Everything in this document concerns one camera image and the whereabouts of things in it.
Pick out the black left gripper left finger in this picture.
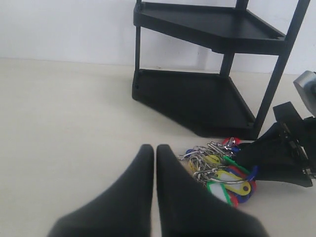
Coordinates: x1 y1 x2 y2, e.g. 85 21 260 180
48 144 154 237

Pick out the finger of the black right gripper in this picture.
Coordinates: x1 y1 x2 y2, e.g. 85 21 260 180
256 161 313 187
235 122 294 166

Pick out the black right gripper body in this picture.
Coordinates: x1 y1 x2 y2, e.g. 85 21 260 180
273 102 316 179

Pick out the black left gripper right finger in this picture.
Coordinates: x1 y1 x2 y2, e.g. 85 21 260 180
156 144 268 237

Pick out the colourful key tag bunch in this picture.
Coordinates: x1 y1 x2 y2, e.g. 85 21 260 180
177 137 258 207

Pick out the black two-tier corner rack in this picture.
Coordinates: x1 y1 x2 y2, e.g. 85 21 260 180
132 0 310 140

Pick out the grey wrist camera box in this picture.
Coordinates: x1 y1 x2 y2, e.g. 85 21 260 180
293 71 316 117

